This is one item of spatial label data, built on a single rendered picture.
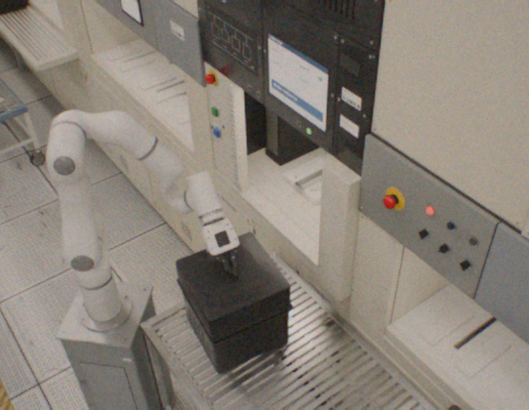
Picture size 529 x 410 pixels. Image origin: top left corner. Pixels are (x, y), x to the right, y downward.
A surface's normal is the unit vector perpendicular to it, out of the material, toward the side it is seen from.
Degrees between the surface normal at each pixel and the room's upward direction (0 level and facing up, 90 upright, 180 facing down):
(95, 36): 90
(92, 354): 90
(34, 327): 0
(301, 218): 0
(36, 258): 0
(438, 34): 90
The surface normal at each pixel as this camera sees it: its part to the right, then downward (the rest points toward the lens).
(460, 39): -0.81, 0.41
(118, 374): -0.15, 0.66
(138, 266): -0.03, -0.74
